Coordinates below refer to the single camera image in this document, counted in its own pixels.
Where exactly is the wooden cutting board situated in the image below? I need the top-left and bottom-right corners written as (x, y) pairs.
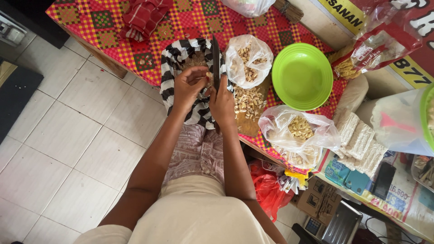
top-left (233, 76), bottom-right (272, 138)

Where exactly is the printed poster table cover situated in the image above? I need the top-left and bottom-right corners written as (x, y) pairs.
top-left (311, 148), bottom-right (434, 242)

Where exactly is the person's beige shirt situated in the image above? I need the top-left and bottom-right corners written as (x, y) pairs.
top-left (73, 174), bottom-right (277, 244)

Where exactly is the brown cardboard box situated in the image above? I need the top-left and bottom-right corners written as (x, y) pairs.
top-left (296, 176), bottom-right (343, 226)

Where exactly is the yellow packet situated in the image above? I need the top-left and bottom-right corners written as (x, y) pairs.
top-left (284, 168), bottom-right (310, 186)

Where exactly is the black kitchen knife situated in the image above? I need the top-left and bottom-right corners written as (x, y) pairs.
top-left (212, 34), bottom-right (222, 135)

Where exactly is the blue printed packet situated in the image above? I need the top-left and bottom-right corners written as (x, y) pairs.
top-left (324, 158), bottom-right (352, 187)

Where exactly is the white sack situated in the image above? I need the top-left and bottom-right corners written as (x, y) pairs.
top-left (333, 74), bottom-right (369, 127)

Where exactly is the red label noodle packet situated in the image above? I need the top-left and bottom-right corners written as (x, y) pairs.
top-left (328, 3), bottom-right (424, 81)

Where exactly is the black floor mat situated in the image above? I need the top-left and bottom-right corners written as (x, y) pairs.
top-left (0, 60), bottom-right (45, 145)

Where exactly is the red striped cloth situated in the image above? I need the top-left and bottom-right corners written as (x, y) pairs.
top-left (119, 0), bottom-right (173, 43)

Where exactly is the red checkered tablecloth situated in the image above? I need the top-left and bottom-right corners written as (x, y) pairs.
top-left (45, 0), bottom-right (349, 175)

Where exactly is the teal wallet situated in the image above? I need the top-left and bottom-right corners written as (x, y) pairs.
top-left (345, 169), bottom-right (371, 196)

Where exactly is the person's patterned skirt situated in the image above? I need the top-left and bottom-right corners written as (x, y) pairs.
top-left (162, 123), bottom-right (226, 186)

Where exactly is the bundle of brown broom sticks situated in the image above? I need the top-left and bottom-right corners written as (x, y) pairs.
top-left (273, 0), bottom-right (305, 24)

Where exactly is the clear bag of unpeeled garlic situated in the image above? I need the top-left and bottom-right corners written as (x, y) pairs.
top-left (224, 34), bottom-right (274, 90)

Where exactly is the clear container of items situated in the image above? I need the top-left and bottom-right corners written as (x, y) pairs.
top-left (410, 155), bottom-right (434, 194)

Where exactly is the clear empty plastic bag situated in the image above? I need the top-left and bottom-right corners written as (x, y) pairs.
top-left (220, 0), bottom-right (276, 18)

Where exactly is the person's right hand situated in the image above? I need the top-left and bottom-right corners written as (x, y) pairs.
top-left (205, 75), bottom-right (237, 129)

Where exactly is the white tempeh block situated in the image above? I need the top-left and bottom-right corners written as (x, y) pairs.
top-left (345, 120), bottom-right (376, 160)
top-left (354, 140), bottom-right (389, 179)
top-left (335, 109), bottom-right (360, 148)

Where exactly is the black phone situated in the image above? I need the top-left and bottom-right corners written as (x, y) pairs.
top-left (373, 162), bottom-right (397, 201)

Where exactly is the digital weighing scale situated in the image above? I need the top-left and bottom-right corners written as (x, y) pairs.
top-left (301, 200), bottom-right (363, 244)

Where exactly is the green plastic basin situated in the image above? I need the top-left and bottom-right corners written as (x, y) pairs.
top-left (419, 83), bottom-right (434, 152)

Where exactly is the large clear plastic bag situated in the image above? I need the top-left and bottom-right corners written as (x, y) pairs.
top-left (370, 84), bottom-right (434, 157)

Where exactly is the pile of peeled garlic cloves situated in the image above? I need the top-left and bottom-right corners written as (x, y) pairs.
top-left (233, 85), bottom-right (268, 121)

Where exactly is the person's left hand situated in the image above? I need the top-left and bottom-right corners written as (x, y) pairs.
top-left (172, 66), bottom-right (211, 115)

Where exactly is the green plastic bowl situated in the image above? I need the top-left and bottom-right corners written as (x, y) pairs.
top-left (271, 42), bottom-right (334, 112)

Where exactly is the red plastic bag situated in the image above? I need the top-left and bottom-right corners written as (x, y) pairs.
top-left (248, 159), bottom-right (295, 223)

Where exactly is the clear bag of yellow cloves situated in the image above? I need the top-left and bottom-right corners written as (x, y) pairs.
top-left (258, 105), bottom-right (342, 170)

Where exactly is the yellow red printed banner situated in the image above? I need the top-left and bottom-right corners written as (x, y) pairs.
top-left (309, 0), bottom-right (434, 91)

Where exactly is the white grey device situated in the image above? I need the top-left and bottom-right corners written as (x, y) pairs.
top-left (0, 13), bottom-right (28, 47)

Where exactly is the black white striped plastic bag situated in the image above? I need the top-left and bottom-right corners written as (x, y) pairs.
top-left (160, 38), bottom-right (235, 130)

